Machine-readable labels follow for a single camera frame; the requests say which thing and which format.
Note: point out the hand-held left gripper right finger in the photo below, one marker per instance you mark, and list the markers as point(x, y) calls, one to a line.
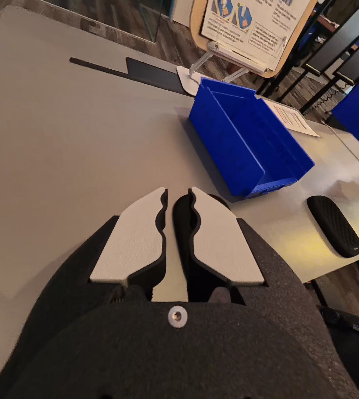
point(223, 249)

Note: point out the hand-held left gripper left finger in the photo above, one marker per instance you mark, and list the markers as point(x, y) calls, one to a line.
point(132, 246)

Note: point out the black textured cushion pad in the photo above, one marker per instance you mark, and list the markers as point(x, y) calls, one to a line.
point(333, 226)

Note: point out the laminated paper sheet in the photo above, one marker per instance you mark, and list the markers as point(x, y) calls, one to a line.
point(294, 120)

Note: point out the black rectangular desk plate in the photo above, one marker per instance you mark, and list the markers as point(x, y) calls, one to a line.
point(154, 76)

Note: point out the printed instruction sheet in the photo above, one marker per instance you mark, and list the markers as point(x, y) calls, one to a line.
point(260, 28)

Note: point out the wooden book stand white base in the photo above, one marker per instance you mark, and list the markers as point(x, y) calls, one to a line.
point(195, 18)

